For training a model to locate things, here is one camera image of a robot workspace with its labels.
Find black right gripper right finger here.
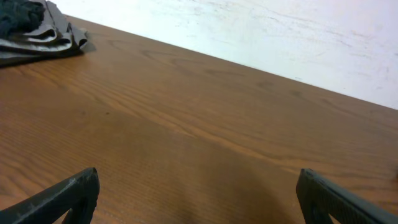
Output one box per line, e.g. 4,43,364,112
296,169,397,224

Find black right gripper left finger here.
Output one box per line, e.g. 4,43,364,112
1,167,100,224

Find folded grey garment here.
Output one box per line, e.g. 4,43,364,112
1,1,88,67

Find folded black Nike garment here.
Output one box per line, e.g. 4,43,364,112
1,0,45,38

